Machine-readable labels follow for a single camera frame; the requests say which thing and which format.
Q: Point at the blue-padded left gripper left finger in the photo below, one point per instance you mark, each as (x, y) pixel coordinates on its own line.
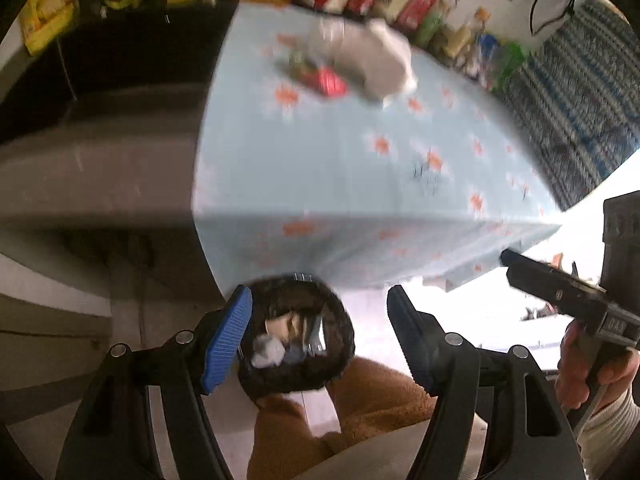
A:
(111, 436)

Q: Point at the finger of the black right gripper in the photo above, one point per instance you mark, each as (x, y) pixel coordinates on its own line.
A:
(569, 295)

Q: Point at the white cloth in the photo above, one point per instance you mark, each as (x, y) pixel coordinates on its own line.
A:
(372, 53)

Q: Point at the red wrapper trash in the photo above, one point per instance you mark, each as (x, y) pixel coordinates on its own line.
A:
(315, 75)

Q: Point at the black trash bin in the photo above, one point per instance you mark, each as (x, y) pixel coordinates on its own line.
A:
(300, 337)

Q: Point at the black kitchen sink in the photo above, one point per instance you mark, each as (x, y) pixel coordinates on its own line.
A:
(141, 61)

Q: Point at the person's right hand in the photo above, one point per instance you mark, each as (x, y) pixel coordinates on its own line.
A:
(571, 386)

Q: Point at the cream knit right sleeve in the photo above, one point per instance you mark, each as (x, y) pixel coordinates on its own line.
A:
(606, 433)

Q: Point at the blue patterned knit fabric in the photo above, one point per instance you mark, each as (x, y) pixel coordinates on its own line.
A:
(577, 101)

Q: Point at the daisy print blue tablecloth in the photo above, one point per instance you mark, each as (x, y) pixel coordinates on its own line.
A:
(358, 194)

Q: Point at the yellow box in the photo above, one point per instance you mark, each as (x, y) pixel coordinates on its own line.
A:
(42, 21)

